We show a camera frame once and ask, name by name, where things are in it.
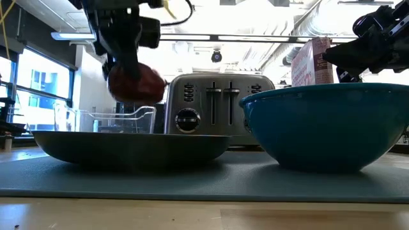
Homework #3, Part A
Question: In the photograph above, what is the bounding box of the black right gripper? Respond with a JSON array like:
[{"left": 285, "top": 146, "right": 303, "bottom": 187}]
[{"left": 321, "top": 0, "right": 409, "bottom": 84}]

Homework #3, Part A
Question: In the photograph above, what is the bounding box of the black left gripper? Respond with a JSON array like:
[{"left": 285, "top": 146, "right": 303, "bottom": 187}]
[{"left": 79, "top": 0, "right": 162, "bottom": 82}]

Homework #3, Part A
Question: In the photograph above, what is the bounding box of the red-brown pastry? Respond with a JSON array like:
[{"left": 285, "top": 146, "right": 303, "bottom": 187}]
[{"left": 107, "top": 62, "right": 167, "bottom": 106}]

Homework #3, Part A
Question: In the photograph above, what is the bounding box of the pink cereal box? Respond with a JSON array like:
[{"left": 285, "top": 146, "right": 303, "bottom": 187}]
[{"left": 290, "top": 36, "right": 335, "bottom": 88}]

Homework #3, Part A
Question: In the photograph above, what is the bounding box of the clear plastic bin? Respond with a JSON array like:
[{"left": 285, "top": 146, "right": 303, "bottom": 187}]
[{"left": 53, "top": 102, "right": 157, "bottom": 134}]

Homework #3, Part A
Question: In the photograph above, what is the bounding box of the blue ceramic bowl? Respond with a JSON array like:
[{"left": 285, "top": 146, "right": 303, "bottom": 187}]
[{"left": 239, "top": 82, "right": 409, "bottom": 173}]

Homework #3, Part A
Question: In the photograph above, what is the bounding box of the grey shallow plate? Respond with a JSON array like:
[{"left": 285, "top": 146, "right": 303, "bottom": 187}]
[{"left": 31, "top": 130, "right": 231, "bottom": 167}]

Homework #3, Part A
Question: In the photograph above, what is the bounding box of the stainless steel toaster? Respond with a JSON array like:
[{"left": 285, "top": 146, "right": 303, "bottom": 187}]
[{"left": 164, "top": 72, "right": 275, "bottom": 147}]

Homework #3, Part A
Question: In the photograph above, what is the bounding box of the small white cup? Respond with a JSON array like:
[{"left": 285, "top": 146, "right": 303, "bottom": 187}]
[{"left": 3, "top": 134, "right": 14, "bottom": 153}]

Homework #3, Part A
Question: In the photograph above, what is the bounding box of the blue-grey placemat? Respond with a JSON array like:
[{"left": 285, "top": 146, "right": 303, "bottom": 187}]
[{"left": 0, "top": 149, "right": 409, "bottom": 204}]

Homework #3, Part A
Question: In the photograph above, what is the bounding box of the silver ceiling duct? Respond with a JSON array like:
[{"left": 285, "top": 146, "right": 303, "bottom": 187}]
[{"left": 281, "top": 46, "right": 303, "bottom": 67}]

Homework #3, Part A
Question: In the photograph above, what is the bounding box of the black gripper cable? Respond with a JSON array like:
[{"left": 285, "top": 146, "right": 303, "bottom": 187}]
[{"left": 159, "top": 0, "right": 195, "bottom": 27}]

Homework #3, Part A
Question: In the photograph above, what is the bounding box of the black ceiling dome camera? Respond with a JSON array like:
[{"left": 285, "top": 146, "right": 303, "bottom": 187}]
[{"left": 210, "top": 49, "right": 223, "bottom": 64}]

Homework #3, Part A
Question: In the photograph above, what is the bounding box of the yellow hanging cable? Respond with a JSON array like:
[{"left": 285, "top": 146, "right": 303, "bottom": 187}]
[{"left": 0, "top": 0, "right": 17, "bottom": 61}]

